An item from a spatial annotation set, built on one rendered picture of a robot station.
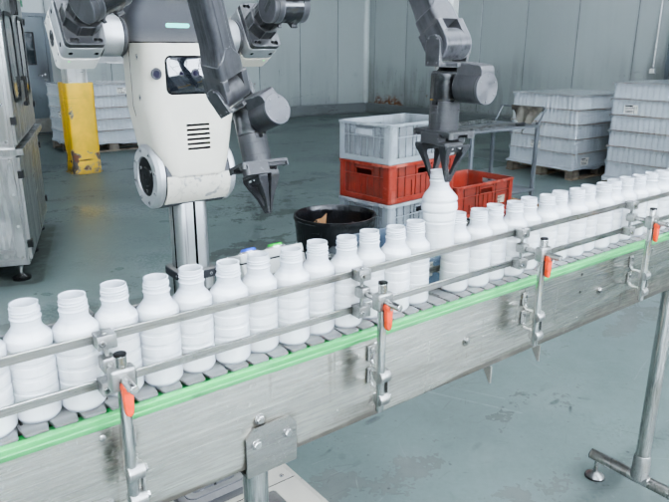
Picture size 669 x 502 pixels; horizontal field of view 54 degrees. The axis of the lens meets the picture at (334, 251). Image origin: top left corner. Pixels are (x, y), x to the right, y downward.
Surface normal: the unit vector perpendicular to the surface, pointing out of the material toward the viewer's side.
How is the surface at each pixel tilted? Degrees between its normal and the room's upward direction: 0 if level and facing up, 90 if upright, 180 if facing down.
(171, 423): 90
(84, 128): 90
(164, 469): 90
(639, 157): 90
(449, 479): 0
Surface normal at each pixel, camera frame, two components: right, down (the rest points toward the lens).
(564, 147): -0.81, 0.16
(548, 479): 0.00, -0.96
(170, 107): 0.61, 0.24
